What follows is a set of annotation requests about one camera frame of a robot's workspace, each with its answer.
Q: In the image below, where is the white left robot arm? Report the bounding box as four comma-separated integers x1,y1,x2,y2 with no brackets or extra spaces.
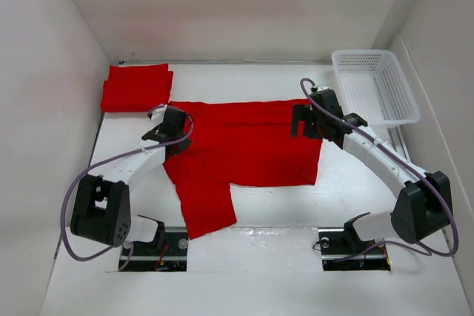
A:
70,105,193,247

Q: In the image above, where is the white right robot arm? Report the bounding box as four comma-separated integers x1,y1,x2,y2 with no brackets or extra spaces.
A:
291,87,457,244

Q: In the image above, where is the folded red t shirt stack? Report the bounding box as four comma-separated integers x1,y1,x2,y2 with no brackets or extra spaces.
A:
100,64,173,112

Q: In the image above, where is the white perforated plastic basket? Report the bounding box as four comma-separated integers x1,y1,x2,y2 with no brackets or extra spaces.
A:
331,50,420,128

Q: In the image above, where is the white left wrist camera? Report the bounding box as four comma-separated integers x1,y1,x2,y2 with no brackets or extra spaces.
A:
147,104,167,121

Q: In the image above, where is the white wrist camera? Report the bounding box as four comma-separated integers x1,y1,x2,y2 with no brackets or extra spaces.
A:
311,85,331,93
147,104,167,121

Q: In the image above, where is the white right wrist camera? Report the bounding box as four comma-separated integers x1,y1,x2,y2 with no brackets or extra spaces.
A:
311,85,331,93

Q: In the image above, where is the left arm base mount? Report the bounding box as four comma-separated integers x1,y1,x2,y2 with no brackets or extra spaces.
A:
118,227,189,272

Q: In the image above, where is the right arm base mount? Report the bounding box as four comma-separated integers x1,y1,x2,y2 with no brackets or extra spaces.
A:
313,214,391,272

